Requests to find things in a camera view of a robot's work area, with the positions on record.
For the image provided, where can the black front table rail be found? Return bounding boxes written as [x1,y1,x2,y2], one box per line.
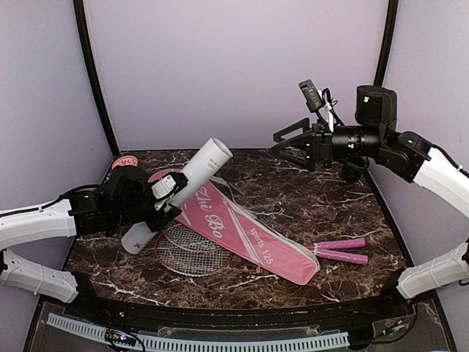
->
[65,273,437,337]

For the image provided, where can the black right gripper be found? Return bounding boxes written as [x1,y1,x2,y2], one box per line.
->
[272,117,385,171]

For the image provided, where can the red white patterned bowl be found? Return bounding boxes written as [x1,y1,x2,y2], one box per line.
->
[111,155,139,170]

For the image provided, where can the white cardboard shuttlecock tube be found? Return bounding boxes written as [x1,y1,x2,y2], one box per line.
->
[121,137,232,254]

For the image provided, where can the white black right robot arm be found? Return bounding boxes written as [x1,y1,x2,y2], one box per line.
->
[271,80,468,216]

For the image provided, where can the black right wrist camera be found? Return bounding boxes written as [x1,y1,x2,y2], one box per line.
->
[298,79,339,132]

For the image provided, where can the dark green cup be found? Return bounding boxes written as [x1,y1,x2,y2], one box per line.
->
[341,161,366,183]

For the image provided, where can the pink racket cover bag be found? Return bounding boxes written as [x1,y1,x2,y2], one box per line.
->
[148,170,320,286]

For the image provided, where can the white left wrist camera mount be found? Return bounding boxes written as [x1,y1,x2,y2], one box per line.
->
[151,172,188,210]

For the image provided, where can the grey slotted cable duct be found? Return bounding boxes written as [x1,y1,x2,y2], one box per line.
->
[45,313,350,351]

